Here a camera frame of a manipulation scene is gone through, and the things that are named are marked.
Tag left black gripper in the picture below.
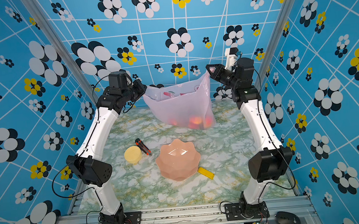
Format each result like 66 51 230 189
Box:
121 78 149 104

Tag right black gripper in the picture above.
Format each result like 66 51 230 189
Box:
208 61 243 95

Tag pink translucent plastic bag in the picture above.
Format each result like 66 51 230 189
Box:
143 73 216 130

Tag orange red mango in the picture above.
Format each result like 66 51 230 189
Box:
190 116 203 125

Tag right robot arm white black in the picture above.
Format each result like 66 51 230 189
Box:
206 58 293 219

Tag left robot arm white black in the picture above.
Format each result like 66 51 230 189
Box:
66 70 147 224

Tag yellow round sponge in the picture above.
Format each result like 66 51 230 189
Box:
124 146 142 165

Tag yellow rectangular block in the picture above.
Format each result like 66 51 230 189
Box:
197 167 215 180

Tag black computer mouse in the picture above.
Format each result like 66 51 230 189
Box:
275 211 301 224

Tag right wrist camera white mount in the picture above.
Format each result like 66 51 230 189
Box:
225 47 238 71

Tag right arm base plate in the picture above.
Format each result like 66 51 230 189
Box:
224 202 270 221

